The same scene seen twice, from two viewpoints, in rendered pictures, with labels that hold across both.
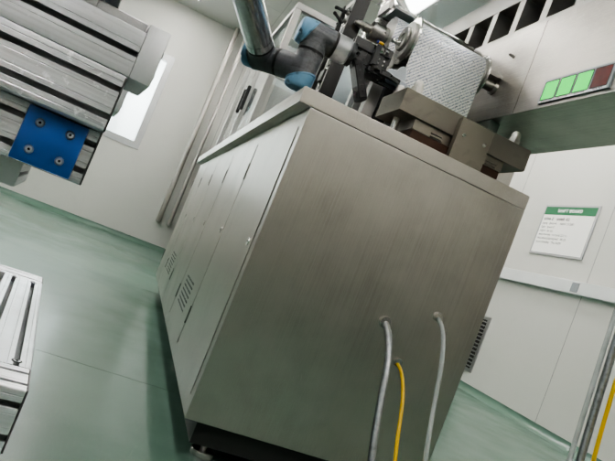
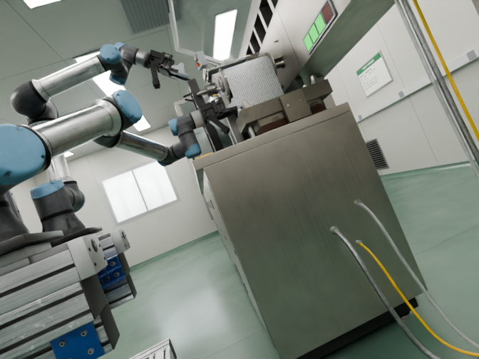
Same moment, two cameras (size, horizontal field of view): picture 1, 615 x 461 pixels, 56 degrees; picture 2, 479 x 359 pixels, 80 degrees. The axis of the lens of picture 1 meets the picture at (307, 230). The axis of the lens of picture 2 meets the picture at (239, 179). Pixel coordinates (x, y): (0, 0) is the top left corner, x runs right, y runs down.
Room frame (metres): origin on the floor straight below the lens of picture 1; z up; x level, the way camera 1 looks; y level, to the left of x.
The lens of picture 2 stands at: (0.31, -0.14, 0.74)
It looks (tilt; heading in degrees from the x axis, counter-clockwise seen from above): 2 degrees up; 8
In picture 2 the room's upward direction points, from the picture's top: 22 degrees counter-clockwise
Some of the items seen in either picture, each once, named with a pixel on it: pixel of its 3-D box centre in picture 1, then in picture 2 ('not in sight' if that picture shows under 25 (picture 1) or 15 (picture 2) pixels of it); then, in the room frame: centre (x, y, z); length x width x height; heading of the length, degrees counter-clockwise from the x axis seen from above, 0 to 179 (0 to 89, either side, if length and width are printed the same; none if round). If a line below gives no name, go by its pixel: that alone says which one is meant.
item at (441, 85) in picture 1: (434, 98); (259, 96); (1.68, -0.20, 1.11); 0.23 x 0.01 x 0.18; 106
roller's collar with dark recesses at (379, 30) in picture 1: (378, 33); (211, 89); (1.94, 0.03, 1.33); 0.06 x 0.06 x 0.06; 16
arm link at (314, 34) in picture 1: (316, 37); (182, 125); (1.58, 0.17, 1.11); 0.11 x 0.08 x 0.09; 106
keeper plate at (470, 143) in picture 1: (470, 144); (295, 106); (1.50, -0.31, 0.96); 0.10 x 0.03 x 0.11; 106
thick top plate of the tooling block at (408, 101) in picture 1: (452, 134); (282, 107); (1.58, -0.27, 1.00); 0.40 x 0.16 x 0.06; 106
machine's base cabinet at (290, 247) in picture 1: (258, 266); (259, 222); (2.63, 0.14, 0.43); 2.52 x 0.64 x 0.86; 16
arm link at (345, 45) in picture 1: (340, 49); (198, 119); (1.60, 0.10, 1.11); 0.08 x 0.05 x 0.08; 16
